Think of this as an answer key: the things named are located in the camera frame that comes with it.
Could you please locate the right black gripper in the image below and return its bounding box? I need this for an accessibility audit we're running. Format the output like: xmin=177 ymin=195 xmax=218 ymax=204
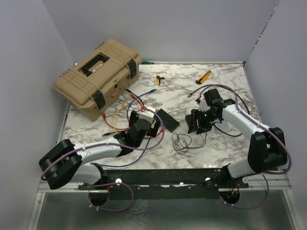
xmin=188 ymin=108 xmax=219 ymax=135

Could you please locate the black blue network switch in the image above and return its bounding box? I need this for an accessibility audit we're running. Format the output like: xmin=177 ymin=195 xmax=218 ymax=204
xmin=157 ymin=109 xmax=180 ymax=133

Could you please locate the long red ethernet cable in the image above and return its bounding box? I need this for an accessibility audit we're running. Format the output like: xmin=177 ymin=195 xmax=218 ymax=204
xmin=129 ymin=93 xmax=166 ymax=139

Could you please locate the yellow ethernet cable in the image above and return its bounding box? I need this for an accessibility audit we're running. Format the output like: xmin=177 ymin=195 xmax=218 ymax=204
xmin=112 ymin=104 xmax=128 ymax=134

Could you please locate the blue ethernet cable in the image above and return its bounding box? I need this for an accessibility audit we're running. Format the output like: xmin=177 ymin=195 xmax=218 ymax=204
xmin=127 ymin=89 xmax=157 ymax=120
xmin=91 ymin=138 xmax=152 ymax=168

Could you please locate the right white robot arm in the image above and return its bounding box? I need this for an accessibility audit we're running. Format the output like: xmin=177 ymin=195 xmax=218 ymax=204
xmin=185 ymin=89 xmax=288 ymax=187

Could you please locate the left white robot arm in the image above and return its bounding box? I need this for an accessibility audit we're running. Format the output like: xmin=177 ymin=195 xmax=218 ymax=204
xmin=39 ymin=118 xmax=151 ymax=189

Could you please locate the white grey flat device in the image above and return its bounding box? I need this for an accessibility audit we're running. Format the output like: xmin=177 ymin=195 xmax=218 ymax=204
xmin=217 ymin=120 xmax=230 ymax=132

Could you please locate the yellow utility knife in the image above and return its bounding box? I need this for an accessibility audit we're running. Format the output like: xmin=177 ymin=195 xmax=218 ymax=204
xmin=195 ymin=70 xmax=212 ymax=84

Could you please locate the tan plastic toolbox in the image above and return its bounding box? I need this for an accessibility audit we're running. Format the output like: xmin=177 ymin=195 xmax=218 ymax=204
xmin=53 ymin=39 xmax=141 ymax=121

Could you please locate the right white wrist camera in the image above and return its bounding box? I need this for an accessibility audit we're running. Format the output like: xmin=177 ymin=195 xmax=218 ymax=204
xmin=198 ymin=100 xmax=209 ymax=112

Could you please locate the long black loose cable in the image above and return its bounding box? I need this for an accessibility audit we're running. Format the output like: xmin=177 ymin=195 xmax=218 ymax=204
xmin=187 ymin=86 xmax=251 ymax=138

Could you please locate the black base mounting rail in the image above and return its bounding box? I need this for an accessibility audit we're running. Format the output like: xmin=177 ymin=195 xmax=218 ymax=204
xmin=78 ymin=168 xmax=248 ymax=199

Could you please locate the green handled screwdriver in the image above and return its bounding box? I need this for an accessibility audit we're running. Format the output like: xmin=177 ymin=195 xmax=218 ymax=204
xmin=141 ymin=61 xmax=154 ymax=65

